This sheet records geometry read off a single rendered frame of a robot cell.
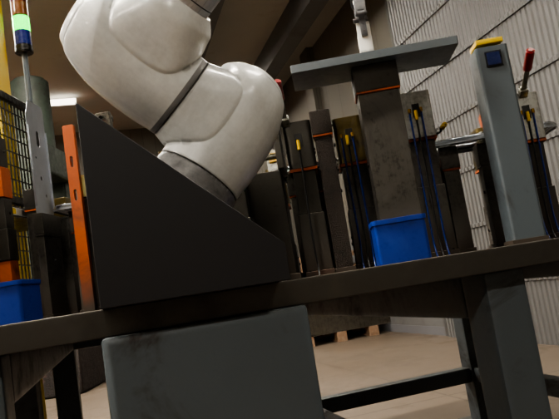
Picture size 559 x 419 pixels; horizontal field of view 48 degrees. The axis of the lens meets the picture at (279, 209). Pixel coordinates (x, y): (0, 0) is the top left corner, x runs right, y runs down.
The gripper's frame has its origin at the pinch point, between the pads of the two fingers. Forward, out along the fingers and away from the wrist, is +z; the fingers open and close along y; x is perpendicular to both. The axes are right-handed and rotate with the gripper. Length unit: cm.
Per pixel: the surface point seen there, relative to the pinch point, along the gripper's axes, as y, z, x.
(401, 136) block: -2.8, 22.8, -4.0
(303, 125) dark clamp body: 8.1, 13.6, 17.9
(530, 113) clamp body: 15.9, 19.3, -36.2
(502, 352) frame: -28, 68, -13
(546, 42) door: 270, -74, -120
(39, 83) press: 433, -187, 314
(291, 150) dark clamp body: 7.8, 19.0, 21.7
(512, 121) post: -0.8, 23.7, -27.9
